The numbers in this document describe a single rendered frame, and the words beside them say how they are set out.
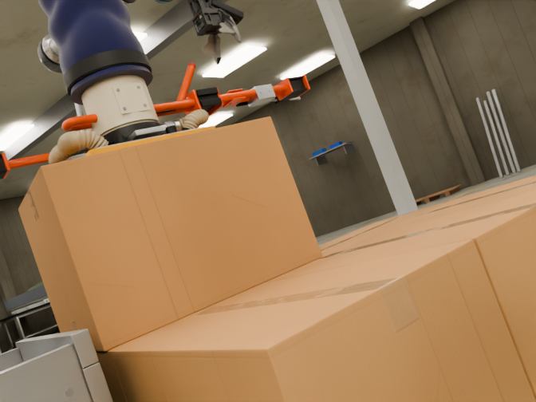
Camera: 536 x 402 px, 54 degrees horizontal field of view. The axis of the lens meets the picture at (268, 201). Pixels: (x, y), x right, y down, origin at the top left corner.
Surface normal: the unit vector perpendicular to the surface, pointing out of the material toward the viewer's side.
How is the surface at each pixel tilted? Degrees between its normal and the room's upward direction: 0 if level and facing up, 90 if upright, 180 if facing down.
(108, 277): 90
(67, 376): 90
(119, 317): 90
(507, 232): 90
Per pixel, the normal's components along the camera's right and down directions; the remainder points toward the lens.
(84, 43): -0.05, 0.00
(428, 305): 0.52, -0.24
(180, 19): -0.57, 0.17
